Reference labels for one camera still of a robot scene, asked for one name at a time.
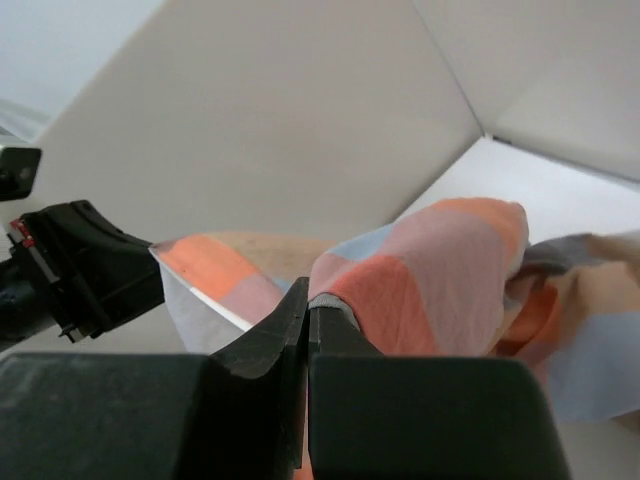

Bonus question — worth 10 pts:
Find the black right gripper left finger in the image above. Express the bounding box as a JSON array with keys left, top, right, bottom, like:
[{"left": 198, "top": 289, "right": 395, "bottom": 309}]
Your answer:
[{"left": 1, "top": 278, "right": 308, "bottom": 479}]

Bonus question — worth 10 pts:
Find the orange grey checked pillowcase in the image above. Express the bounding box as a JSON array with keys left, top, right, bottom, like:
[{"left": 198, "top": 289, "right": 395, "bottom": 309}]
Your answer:
[{"left": 150, "top": 198, "right": 639, "bottom": 422}]

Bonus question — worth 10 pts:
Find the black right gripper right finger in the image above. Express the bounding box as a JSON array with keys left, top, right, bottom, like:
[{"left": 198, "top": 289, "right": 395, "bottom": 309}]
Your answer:
[{"left": 308, "top": 308, "right": 570, "bottom": 479}]

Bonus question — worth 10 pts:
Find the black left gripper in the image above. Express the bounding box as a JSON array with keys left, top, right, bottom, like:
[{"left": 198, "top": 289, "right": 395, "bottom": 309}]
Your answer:
[{"left": 1, "top": 200, "right": 164, "bottom": 345}]

